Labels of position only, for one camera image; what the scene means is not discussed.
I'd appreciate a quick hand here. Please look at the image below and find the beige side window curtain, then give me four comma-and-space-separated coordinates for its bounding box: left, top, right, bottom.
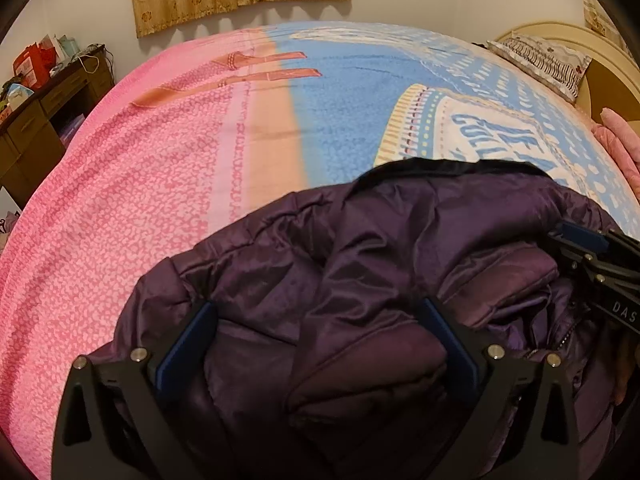
584, 0, 632, 58

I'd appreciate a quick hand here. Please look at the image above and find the folded pink blanket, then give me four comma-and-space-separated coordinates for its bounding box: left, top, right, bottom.
591, 107, 640, 198

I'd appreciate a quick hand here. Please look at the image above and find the brown wooden desk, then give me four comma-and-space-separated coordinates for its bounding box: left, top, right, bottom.
1, 44, 114, 207

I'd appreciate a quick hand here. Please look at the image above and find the white paper bag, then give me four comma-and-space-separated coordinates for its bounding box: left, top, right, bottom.
0, 188, 22, 252

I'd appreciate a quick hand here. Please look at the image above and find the purple quilted jacket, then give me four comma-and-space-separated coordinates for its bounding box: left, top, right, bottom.
92, 159, 628, 479

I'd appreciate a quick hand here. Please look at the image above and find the pink and blue bedspread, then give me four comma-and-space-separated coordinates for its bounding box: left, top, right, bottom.
1, 22, 639, 479

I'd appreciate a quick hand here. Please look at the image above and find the cream wooden headboard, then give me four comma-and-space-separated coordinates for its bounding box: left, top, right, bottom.
497, 21, 640, 133

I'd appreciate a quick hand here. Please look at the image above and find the red gift box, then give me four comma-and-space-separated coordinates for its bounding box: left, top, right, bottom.
13, 44, 50, 90

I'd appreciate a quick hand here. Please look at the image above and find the patterned pillow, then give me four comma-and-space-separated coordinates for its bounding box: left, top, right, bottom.
487, 32, 592, 104

